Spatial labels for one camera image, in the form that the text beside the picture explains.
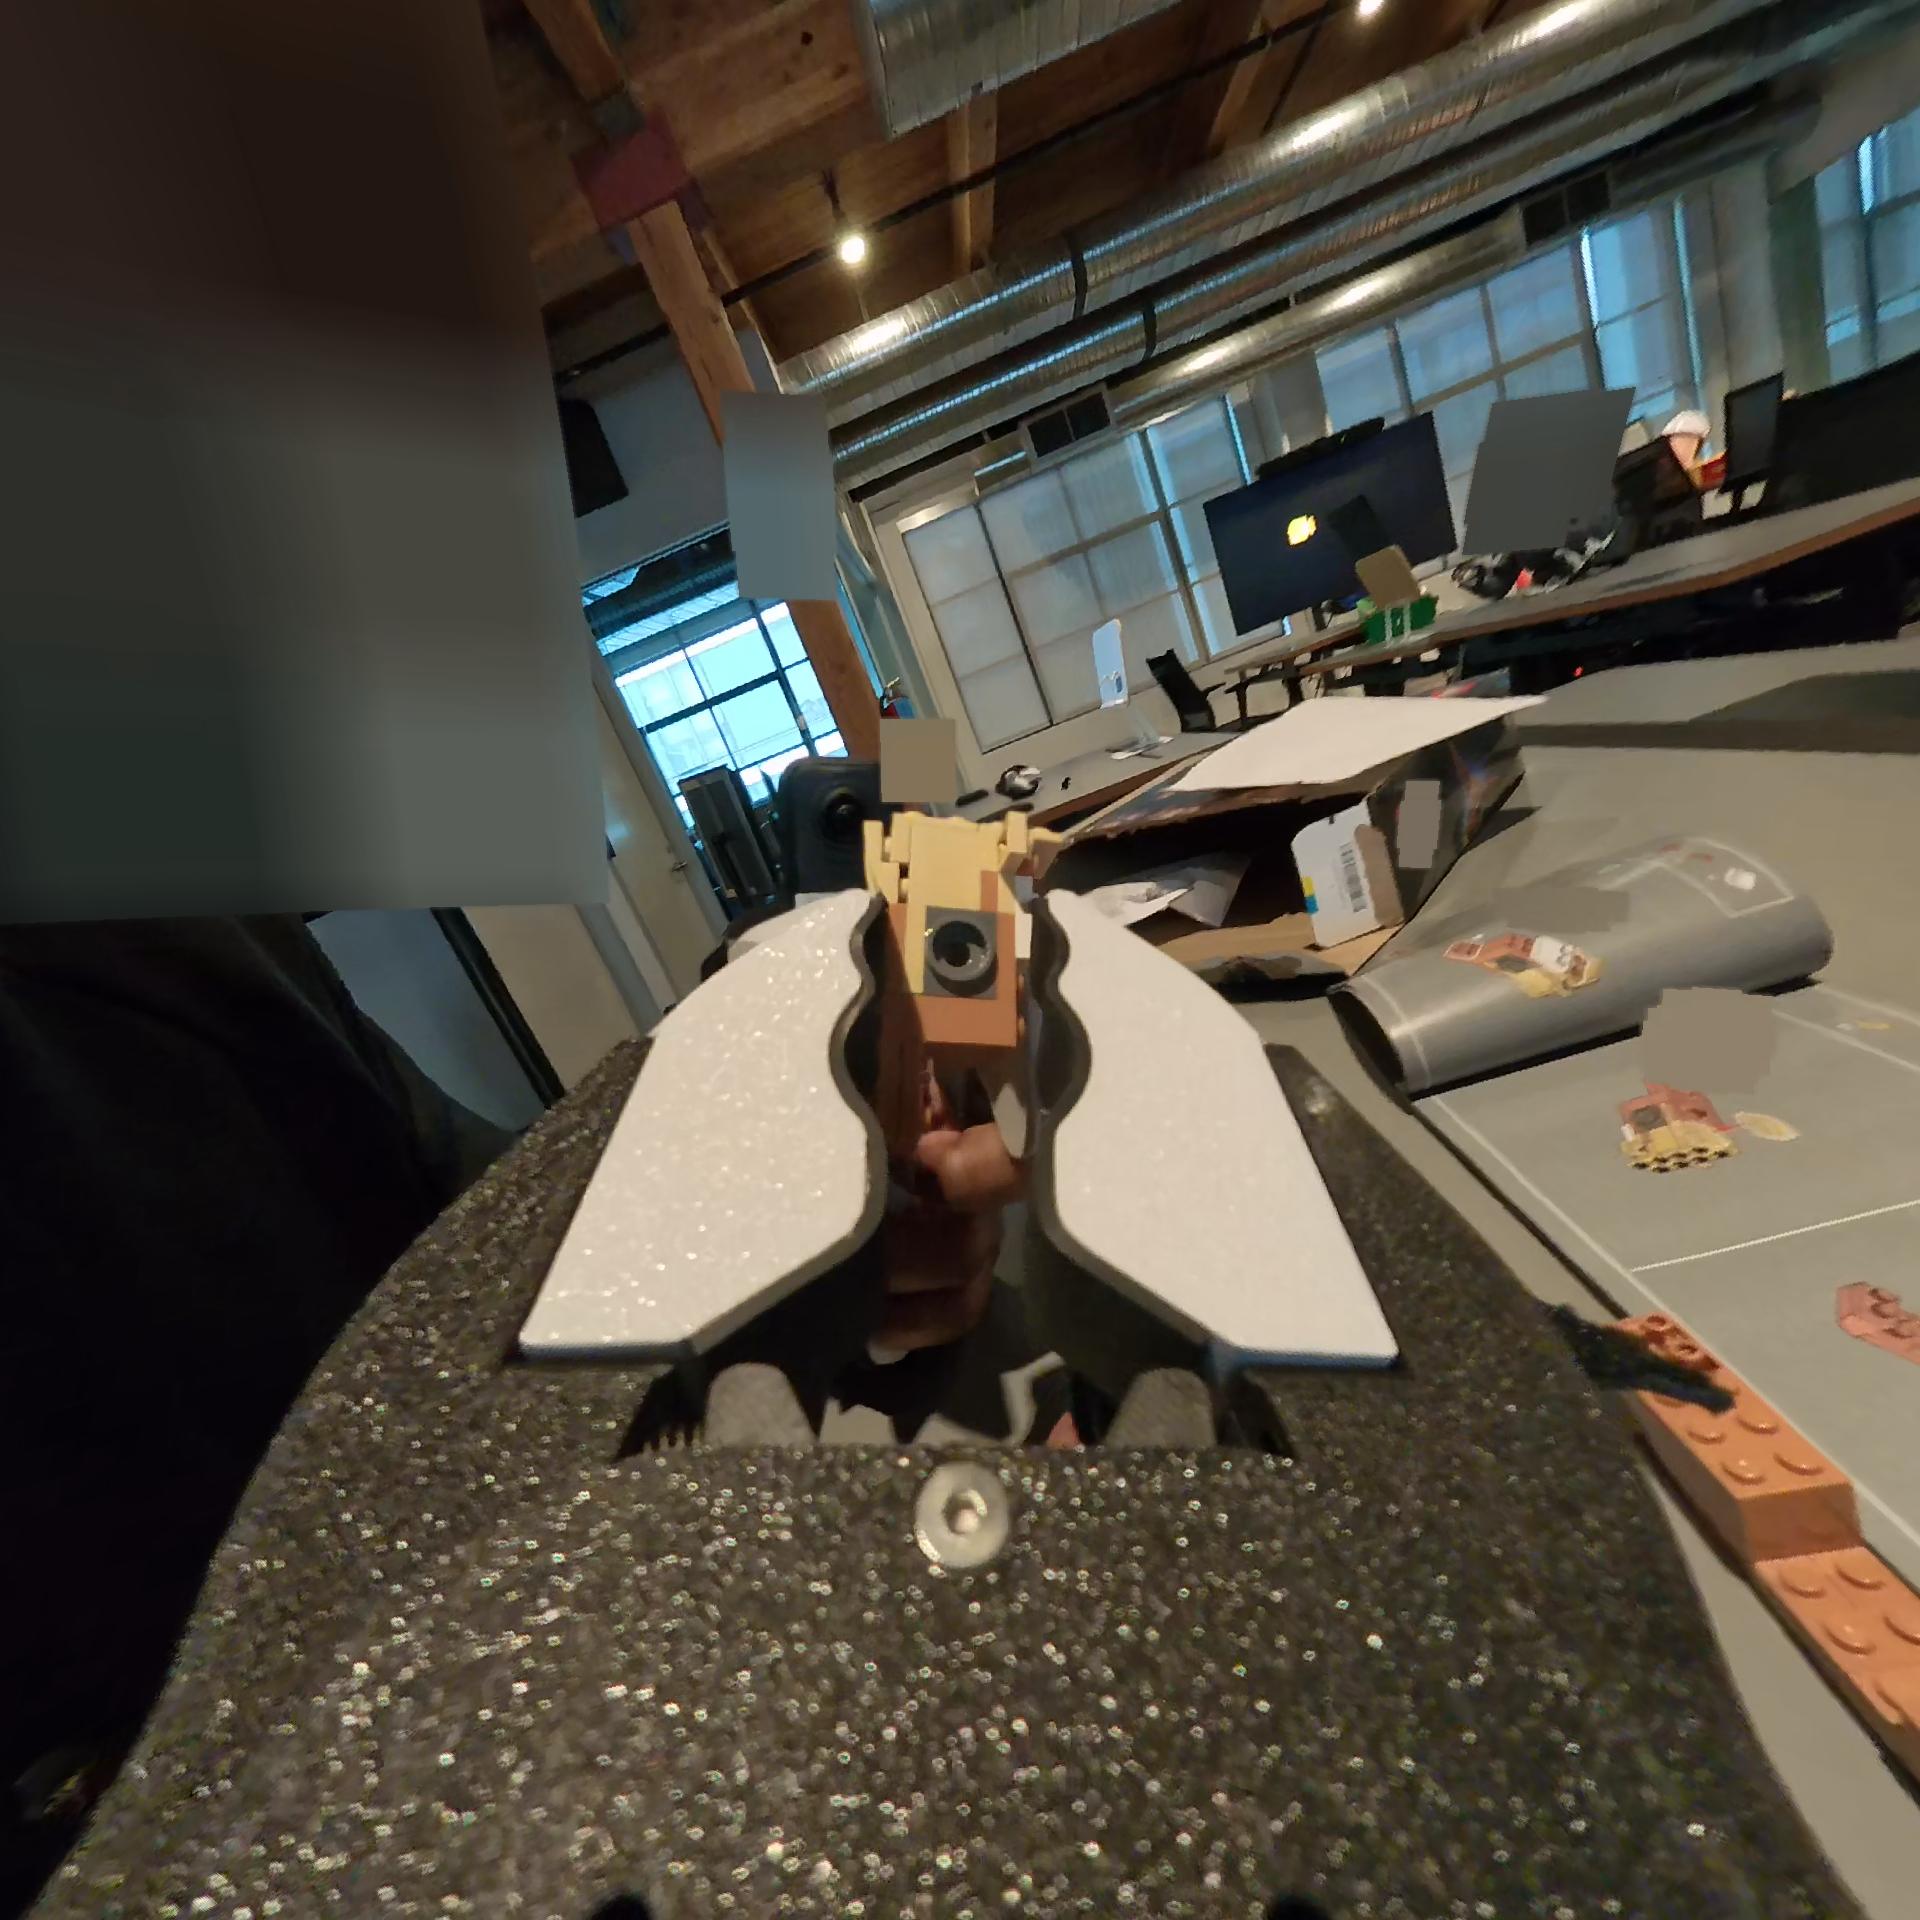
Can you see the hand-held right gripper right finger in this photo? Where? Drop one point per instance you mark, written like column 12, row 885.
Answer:
column 1198, row 1187

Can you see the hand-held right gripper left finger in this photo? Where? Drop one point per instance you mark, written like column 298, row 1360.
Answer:
column 721, row 1155

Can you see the tan and brown toy brick model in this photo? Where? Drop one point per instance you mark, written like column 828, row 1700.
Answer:
column 958, row 875

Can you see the person's left hand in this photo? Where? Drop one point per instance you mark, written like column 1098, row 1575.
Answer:
column 958, row 1168

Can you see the white crumpled paper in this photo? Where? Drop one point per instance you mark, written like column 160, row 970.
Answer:
column 1181, row 892

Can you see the grey office table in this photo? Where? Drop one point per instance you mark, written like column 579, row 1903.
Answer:
column 1108, row 763

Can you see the black framed glass partition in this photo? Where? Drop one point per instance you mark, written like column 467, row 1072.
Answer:
column 450, row 1005

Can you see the white sign stand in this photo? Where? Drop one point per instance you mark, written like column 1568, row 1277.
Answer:
column 1108, row 665

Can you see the open cardboard box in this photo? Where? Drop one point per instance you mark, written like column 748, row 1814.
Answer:
column 1347, row 752

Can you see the grey instruction booklet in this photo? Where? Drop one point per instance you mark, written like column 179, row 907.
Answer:
column 1767, row 1202

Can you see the green box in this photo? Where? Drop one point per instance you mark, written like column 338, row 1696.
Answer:
column 1407, row 624

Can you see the small cardboard box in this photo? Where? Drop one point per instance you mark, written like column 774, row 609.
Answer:
column 1385, row 574

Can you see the brown toy brick hull piece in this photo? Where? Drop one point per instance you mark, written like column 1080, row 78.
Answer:
column 1752, row 1471

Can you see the large dark monitor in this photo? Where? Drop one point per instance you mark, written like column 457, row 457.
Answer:
column 1395, row 511

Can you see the long office table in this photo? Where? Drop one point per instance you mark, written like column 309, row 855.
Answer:
column 1649, row 585

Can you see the black high-back office chair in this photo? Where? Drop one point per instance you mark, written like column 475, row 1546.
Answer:
column 1847, row 444
column 1752, row 429

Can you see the black wall speaker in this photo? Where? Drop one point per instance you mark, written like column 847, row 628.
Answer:
column 593, row 457

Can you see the long silver duct pipe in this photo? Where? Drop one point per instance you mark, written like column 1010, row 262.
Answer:
column 1275, row 180
column 1167, row 345

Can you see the large silver ventilation duct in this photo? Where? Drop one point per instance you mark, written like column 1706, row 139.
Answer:
column 1049, row 56

